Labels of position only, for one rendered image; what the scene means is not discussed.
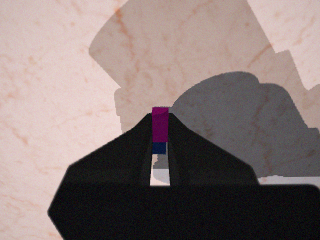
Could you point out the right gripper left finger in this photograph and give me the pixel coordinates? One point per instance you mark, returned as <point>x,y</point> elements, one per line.
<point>118,161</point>

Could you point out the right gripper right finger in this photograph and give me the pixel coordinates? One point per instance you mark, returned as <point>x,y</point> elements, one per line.
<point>201,162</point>

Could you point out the magenta rectangular block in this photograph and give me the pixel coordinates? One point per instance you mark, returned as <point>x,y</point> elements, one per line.
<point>160,124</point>

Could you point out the small blue block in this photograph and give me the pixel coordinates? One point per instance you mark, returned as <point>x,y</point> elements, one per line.
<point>159,148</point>

